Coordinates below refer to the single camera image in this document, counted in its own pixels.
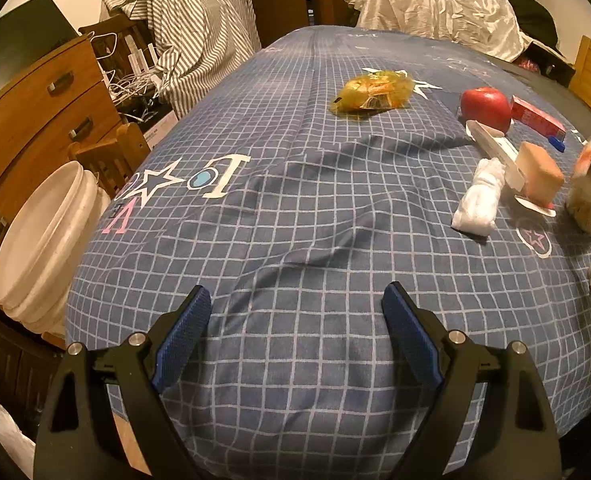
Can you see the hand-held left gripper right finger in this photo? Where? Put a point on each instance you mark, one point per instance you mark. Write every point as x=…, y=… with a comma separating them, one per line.
x=410, y=335

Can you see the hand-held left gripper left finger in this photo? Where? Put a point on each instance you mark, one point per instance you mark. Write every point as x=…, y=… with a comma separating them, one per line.
x=185, y=330

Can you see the brown paper box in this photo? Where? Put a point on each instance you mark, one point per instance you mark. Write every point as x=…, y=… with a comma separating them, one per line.
x=588, y=205

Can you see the white plastic bucket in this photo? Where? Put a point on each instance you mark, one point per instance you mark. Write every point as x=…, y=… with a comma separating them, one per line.
x=40, y=240

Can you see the small blue object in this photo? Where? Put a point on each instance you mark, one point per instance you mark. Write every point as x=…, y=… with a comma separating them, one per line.
x=557, y=142

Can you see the dark grey bed sheet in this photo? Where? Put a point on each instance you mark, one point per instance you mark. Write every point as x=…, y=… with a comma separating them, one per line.
x=560, y=95

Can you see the pink box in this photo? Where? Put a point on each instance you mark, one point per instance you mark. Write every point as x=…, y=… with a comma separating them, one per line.
x=530, y=112

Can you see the long white box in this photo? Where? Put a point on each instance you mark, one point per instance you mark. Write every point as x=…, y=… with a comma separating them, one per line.
x=493, y=147

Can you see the dark nightstand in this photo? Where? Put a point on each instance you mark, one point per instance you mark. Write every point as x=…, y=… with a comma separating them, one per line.
x=555, y=62

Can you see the pink red packet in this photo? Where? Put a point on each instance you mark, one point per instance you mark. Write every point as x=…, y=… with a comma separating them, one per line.
x=528, y=65

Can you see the rolled white sock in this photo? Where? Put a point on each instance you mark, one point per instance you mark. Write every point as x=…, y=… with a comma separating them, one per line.
x=478, y=200

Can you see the red apple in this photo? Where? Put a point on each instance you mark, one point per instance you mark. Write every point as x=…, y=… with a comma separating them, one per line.
x=485, y=107

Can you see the blue checked blanket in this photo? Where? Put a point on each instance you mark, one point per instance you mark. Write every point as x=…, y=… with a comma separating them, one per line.
x=300, y=240

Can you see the black cloth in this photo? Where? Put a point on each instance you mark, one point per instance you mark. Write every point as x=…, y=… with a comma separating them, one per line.
x=535, y=15

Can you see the small light wooden chair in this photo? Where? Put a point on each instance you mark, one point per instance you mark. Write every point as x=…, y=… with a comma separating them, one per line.
x=130, y=142

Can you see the white satin cloth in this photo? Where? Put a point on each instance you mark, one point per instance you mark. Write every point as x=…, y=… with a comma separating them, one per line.
x=435, y=10
x=0, y=435

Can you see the yellow plastic bag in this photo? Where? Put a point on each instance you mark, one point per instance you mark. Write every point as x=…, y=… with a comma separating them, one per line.
x=370, y=92

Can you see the wooden dresser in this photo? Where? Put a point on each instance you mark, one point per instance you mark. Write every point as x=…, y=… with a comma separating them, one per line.
x=35, y=105

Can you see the white router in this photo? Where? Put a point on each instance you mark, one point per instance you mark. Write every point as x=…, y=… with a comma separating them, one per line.
x=140, y=57

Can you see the striped shirt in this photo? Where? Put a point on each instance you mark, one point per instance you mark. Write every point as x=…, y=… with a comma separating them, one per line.
x=190, y=35

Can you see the dark wooden chair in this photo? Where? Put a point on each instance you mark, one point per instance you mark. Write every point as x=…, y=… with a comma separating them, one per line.
x=125, y=27

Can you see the black flat screen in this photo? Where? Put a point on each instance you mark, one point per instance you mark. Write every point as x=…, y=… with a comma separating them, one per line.
x=35, y=25

